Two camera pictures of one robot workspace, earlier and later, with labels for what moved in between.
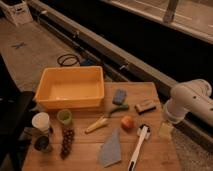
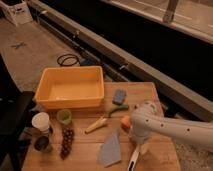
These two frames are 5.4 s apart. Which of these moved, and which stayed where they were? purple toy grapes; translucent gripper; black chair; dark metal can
Moved: translucent gripper
Stayed: dark metal can; purple toy grapes; black chair
